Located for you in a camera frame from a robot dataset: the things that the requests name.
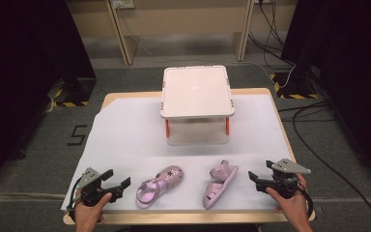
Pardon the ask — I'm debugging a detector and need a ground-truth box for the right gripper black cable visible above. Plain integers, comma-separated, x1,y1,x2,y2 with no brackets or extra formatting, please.
298,183,315,220

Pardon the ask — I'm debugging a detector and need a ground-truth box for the pink child sandal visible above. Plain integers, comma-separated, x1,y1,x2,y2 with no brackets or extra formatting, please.
135,164,185,210
202,159,240,211

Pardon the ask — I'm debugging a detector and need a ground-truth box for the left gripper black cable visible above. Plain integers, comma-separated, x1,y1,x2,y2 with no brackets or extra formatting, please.
67,177,85,223

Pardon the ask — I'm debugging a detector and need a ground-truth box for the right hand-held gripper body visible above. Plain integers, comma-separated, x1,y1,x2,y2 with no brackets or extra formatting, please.
257,158,312,199

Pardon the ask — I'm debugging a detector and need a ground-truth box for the bundle of black cables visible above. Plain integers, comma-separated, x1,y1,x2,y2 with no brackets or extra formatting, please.
246,0,297,71

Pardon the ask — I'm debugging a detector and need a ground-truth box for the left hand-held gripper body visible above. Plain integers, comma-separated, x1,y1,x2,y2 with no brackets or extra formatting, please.
76,167,124,208

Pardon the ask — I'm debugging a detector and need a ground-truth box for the long black floor cable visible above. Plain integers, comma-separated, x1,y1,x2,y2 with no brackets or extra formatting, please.
277,99,371,232

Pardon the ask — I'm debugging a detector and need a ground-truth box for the white wall socket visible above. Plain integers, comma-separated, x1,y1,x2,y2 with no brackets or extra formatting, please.
111,0,136,10

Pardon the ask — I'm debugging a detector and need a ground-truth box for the white plastic storage box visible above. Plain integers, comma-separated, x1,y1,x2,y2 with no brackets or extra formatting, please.
159,65,236,147

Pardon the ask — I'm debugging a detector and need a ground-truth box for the person's right hand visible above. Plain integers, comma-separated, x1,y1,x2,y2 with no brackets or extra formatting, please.
266,173,309,224

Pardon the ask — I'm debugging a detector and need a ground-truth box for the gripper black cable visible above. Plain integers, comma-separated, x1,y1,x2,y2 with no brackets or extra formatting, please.
298,183,315,220
67,177,85,223

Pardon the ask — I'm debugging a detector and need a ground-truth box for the white table cloth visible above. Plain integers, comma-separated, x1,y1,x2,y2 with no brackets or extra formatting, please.
61,94,300,213

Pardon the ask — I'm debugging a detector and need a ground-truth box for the black curtain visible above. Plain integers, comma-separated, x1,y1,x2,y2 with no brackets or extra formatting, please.
0,0,97,196
280,0,371,185

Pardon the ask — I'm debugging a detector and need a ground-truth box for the striped-tape stand base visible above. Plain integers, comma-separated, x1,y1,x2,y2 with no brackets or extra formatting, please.
270,72,320,101
48,76,98,108

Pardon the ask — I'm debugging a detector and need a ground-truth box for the person's left hand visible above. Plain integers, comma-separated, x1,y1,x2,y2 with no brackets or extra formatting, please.
73,191,113,227

